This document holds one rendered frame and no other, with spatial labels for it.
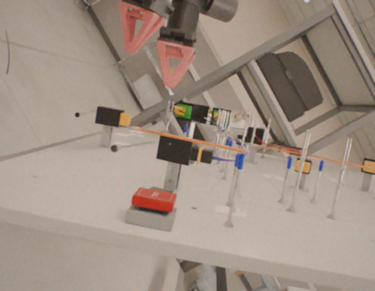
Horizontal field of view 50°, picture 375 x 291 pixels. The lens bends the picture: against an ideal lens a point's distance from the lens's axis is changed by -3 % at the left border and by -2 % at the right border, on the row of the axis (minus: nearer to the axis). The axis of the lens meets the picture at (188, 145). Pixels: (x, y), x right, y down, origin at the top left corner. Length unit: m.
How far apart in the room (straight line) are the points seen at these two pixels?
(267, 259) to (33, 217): 0.26
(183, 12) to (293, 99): 1.07
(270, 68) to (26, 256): 1.27
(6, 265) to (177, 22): 0.51
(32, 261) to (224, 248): 0.44
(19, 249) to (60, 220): 0.32
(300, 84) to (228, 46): 6.51
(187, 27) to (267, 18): 7.65
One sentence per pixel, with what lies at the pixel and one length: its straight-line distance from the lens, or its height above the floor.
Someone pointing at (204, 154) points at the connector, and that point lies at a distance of 0.66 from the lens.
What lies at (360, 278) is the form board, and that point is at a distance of 0.50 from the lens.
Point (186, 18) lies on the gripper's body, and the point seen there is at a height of 1.26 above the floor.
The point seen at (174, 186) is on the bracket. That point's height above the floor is 1.10.
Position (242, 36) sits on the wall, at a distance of 8.30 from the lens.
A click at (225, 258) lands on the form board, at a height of 1.15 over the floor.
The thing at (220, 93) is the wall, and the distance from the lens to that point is 8.19.
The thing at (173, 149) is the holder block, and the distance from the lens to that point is 0.67.
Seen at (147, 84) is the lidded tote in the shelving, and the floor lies 0.38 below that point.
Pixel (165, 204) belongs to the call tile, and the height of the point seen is 1.12.
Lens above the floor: 1.22
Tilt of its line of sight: 6 degrees down
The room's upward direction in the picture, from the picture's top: 61 degrees clockwise
